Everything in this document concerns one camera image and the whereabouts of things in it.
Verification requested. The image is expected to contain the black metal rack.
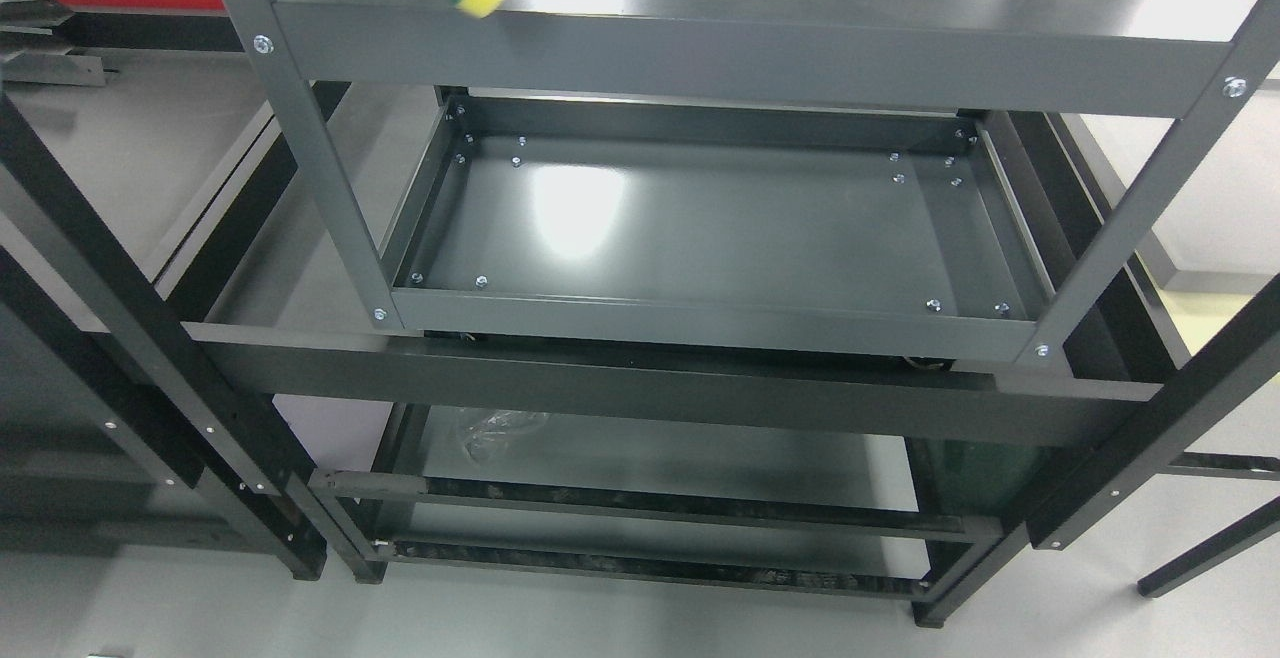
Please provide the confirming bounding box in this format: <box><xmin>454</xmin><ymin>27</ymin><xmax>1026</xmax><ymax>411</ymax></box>
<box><xmin>4</xmin><ymin>108</ymin><xmax>1277</xmax><ymax>627</ymax></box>

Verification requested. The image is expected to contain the grey metal shelf cart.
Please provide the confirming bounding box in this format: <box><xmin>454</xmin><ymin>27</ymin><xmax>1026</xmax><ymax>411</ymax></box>
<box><xmin>224</xmin><ymin>0</ymin><xmax>1277</xmax><ymax>373</ymax></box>

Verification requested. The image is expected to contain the clear plastic bag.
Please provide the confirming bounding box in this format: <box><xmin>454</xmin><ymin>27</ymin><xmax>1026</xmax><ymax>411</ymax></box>
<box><xmin>454</xmin><ymin>408</ymin><xmax>550</xmax><ymax>465</ymax></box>

